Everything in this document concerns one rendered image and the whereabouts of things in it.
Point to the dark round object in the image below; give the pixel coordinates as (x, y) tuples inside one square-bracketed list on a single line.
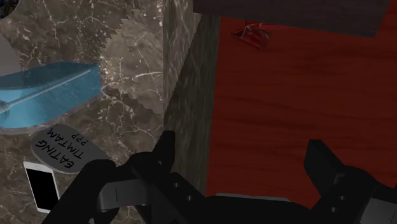
[(6, 6)]

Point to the red shiny crumpled object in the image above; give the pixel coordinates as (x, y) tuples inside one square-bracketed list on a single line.
[(252, 34)]

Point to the white smartphone with black screen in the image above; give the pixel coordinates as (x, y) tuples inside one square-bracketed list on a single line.
[(42, 187)]

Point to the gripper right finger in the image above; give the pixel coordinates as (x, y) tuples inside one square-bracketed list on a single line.
[(347, 192)]

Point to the blue bowl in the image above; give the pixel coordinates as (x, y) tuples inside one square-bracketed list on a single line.
[(62, 102)]

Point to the grey lettered oval object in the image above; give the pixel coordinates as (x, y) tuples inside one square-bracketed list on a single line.
[(51, 152)]

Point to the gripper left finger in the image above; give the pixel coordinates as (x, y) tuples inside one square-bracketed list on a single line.
[(93, 186)]

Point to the grey thin rod utensil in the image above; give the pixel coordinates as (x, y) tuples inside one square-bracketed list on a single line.
[(46, 90)]

